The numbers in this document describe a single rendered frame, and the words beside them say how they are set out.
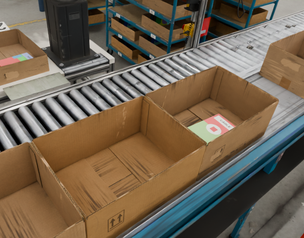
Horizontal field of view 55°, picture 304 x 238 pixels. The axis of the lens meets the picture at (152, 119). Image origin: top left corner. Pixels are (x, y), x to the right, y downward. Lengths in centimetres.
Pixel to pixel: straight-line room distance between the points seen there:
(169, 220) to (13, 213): 42
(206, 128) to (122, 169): 33
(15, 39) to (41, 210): 132
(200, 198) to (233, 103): 50
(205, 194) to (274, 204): 134
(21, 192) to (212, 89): 84
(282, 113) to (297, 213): 100
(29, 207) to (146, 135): 45
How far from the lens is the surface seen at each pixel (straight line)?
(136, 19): 299
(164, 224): 84
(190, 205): 88
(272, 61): 158
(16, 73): 165
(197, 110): 124
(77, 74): 174
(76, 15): 171
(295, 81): 155
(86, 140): 96
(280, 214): 218
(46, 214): 89
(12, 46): 199
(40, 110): 144
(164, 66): 180
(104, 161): 99
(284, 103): 147
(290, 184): 239
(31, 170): 93
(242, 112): 125
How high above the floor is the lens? 162
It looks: 40 degrees down
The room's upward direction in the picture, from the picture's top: 7 degrees clockwise
